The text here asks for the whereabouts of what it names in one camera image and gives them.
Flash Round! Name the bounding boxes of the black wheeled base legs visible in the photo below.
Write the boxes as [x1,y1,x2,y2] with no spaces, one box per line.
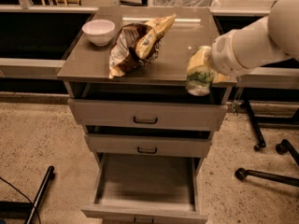
[235,100,299,187]

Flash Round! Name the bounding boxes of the brown yellow chip bag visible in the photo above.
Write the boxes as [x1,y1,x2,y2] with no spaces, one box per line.
[109,14,177,78]

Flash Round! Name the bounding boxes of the bottom grey drawer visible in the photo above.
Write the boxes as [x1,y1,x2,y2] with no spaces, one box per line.
[82,154,207,224]

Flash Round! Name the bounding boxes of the grey drawer cabinet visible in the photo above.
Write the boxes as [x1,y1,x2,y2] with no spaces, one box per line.
[57,6,238,224]

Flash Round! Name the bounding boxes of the black stand leg left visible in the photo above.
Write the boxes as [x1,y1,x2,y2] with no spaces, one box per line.
[24,166,55,224]

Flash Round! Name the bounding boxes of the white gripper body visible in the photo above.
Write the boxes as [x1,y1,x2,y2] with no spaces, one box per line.
[211,29,253,77]

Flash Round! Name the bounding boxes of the middle grey drawer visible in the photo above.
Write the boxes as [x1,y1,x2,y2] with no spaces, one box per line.
[85,134,211,158]

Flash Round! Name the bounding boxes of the top grey drawer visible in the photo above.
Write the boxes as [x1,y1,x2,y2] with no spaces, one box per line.
[68,99,227,132]

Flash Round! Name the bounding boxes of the grey drawer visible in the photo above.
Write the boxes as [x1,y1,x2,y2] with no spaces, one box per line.
[68,99,227,132]
[85,134,211,158]
[82,154,207,224]

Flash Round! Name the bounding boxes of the white bowl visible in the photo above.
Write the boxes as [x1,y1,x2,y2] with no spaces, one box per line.
[82,20,115,46]

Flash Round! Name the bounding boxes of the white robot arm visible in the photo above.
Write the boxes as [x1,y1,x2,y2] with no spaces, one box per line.
[187,0,299,86]

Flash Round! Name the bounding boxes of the black cable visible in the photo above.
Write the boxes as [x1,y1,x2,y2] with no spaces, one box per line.
[0,175,42,224]

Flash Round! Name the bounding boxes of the green can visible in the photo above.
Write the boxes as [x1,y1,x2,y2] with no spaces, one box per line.
[185,45,216,97]

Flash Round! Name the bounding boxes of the grey metal railing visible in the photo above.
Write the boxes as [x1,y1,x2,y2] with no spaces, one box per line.
[1,0,299,90]

